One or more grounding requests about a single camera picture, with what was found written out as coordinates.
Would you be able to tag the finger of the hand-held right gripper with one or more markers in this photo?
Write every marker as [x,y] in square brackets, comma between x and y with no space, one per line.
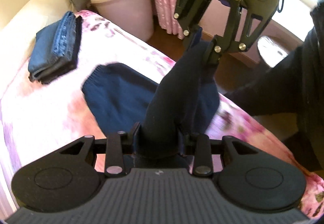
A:
[196,36]
[212,55]

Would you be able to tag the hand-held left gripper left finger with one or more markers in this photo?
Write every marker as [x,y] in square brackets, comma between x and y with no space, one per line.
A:
[136,135]

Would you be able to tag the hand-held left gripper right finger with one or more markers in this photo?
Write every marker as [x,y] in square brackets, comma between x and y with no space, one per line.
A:
[182,141]

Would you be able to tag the navy knit sweater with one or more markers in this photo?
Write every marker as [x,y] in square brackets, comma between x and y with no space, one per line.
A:
[119,94]

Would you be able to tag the white round stool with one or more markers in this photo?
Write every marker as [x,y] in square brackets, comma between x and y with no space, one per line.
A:
[272,51]

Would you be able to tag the pink plastic bucket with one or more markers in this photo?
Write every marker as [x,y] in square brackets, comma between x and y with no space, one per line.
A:
[126,16]

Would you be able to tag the person's black clothing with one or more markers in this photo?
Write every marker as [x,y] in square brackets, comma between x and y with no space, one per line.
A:
[291,87]

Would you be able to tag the folded black garment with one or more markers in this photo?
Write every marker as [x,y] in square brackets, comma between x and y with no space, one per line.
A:
[60,73]

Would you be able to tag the folded blue jeans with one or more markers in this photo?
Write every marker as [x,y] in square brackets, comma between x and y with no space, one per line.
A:
[48,44]

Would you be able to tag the cream upholstered headboard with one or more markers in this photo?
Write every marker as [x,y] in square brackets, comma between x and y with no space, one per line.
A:
[25,11]

